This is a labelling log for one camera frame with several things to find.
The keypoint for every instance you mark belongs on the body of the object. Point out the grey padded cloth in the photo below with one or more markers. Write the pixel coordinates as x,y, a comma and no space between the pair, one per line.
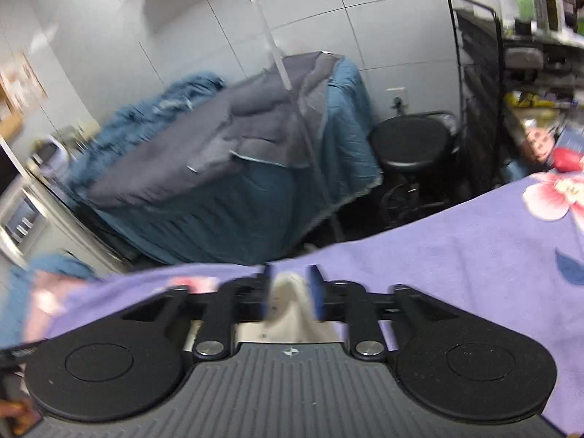
182,146

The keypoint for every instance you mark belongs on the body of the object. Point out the blue quilt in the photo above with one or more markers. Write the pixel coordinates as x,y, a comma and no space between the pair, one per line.
255,212

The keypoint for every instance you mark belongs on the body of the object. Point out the beige polka dot shirt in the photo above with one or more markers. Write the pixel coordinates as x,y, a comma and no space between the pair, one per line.
288,310

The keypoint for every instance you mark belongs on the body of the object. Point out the black metal rack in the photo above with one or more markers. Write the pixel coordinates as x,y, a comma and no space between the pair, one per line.
479,54

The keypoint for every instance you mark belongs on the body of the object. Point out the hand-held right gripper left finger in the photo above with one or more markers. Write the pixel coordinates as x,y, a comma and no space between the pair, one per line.
266,293

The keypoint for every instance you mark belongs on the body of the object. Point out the red packet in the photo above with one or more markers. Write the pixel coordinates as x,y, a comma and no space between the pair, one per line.
568,159

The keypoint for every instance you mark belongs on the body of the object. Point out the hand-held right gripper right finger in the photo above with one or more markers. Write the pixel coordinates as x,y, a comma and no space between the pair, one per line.
315,293

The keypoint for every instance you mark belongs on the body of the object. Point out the purple floral bedsheet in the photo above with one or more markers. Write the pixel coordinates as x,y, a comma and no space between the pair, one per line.
456,260

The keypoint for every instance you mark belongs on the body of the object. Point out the white appliance with display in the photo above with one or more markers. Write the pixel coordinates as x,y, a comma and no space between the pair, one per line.
48,157

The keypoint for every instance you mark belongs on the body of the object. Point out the cork board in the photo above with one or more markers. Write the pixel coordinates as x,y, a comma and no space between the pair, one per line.
18,96

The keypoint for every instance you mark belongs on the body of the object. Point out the blue blanket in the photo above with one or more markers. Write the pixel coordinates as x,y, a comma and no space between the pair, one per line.
27,283

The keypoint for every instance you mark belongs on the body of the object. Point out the clear plastic pole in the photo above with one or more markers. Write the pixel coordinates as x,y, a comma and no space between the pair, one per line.
269,32

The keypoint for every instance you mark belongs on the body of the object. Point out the dark bottle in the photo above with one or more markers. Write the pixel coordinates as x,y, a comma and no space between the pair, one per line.
555,4

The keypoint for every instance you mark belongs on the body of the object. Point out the yellow packets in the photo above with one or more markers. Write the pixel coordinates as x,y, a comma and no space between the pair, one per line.
543,100

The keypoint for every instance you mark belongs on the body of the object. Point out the black round stool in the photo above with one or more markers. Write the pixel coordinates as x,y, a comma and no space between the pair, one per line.
410,142

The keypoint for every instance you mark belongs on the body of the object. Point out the white bottle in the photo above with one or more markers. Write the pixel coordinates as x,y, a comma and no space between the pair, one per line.
506,2

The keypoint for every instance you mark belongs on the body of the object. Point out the white wall outlet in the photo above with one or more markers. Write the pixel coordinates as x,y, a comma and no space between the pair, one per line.
396,96

